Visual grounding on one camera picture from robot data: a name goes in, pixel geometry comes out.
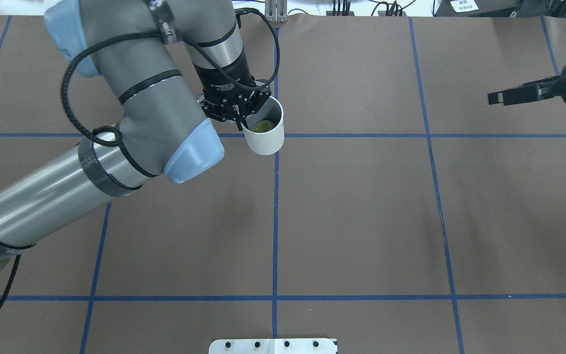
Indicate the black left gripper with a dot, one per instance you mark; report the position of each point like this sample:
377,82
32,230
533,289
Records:
225,79

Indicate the green lemon slices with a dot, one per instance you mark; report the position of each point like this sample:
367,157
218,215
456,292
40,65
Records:
263,126

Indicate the white ribbed HOME mug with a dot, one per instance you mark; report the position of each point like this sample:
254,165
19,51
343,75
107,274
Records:
272,141

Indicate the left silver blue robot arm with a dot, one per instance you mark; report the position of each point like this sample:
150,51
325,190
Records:
175,66

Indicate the black box with label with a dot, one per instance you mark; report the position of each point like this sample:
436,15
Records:
474,8

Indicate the grey aluminium frame post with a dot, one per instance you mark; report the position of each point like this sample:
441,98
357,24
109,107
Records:
276,11

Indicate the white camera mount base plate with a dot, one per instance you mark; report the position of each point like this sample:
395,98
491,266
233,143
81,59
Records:
274,346

